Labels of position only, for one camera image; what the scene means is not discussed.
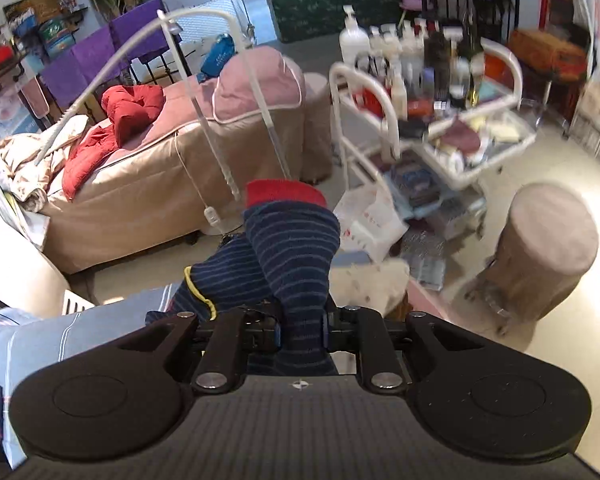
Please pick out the blue bag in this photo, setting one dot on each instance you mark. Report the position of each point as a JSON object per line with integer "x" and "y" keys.
{"x": 217, "y": 55}

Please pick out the beige massage bed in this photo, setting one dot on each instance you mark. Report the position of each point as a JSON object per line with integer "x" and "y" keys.
{"x": 145, "y": 200}

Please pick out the light blue striped bedsheet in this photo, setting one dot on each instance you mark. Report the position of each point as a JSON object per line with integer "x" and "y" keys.
{"x": 80, "y": 330}

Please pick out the red padded jacket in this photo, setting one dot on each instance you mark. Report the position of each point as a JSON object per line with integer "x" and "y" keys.
{"x": 130, "y": 110}

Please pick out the cluttered wall shelf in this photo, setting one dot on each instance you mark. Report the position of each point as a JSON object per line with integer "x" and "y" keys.
{"x": 35, "y": 25}

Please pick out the beige round stool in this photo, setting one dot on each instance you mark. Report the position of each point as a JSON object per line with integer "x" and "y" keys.
{"x": 545, "y": 245}

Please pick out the white plastic bag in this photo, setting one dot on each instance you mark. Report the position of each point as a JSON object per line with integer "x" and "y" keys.
{"x": 370, "y": 222}

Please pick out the pink headrest pillow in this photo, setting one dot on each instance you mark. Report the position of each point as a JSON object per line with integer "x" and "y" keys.
{"x": 255, "y": 85}

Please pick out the green patterned board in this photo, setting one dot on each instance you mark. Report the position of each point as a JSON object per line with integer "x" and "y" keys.
{"x": 330, "y": 5}

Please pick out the purple cloth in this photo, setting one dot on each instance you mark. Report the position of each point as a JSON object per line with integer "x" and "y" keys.
{"x": 87, "y": 60}

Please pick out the navy striped red shirt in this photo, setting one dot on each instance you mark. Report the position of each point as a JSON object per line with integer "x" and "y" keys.
{"x": 290, "y": 260}

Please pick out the crumpled beige blanket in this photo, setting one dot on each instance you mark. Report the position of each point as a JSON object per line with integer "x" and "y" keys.
{"x": 25, "y": 160}

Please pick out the white pump bottle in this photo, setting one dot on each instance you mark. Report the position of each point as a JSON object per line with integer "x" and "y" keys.
{"x": 354, "y": 42}

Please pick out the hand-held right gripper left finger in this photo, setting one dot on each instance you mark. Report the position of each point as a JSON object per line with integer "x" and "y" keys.
{"x": 276, "y": 336}

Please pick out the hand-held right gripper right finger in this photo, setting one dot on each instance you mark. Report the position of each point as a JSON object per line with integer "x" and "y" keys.
{"x": 326, "y": 332}

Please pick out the white trolley cart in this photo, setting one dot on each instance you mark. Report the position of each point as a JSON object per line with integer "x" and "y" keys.
{"x": 390, "y": 125}

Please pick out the orange-brown box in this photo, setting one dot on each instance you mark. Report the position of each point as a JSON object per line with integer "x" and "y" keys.
{"x": 547, "y": 52}

